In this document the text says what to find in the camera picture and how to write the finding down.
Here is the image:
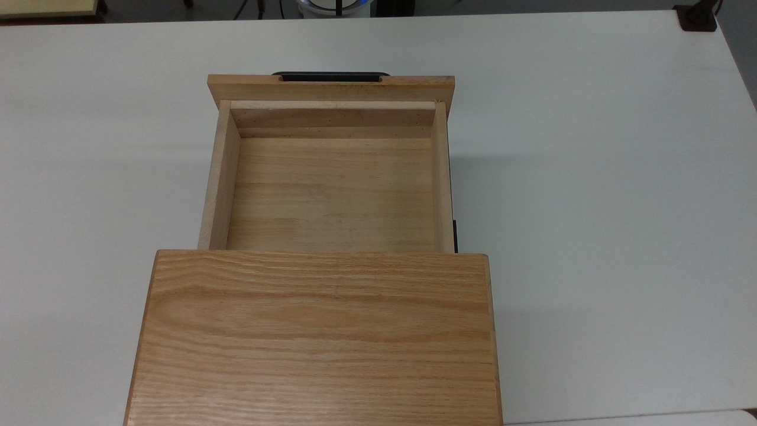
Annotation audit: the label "black drawer handle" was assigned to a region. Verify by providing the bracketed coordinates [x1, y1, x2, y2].
[271, 72, 391, 83]

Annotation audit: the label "wooden drawer cabinet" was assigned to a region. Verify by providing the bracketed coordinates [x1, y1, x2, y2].
[123, 249, 504, 426]

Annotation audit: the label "yellow-topped side table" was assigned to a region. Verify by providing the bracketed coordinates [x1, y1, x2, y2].
[0, 0, 109, 23]

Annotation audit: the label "black table clamp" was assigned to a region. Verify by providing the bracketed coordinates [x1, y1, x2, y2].
[674, 0, 723, 33]

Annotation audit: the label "open wooden drawer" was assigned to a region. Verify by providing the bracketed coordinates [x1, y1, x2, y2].
[198, 74, 456, 254]

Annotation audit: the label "black drawer slide rail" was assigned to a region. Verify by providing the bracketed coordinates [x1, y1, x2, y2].
[449, 159, 459, 254]

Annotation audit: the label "round white blue-lit base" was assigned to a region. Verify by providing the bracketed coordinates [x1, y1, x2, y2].
[295, 0, 374, 19]

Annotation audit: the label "black tripod legs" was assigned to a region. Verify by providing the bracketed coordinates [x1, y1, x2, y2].
[232, 0, 267, 21]

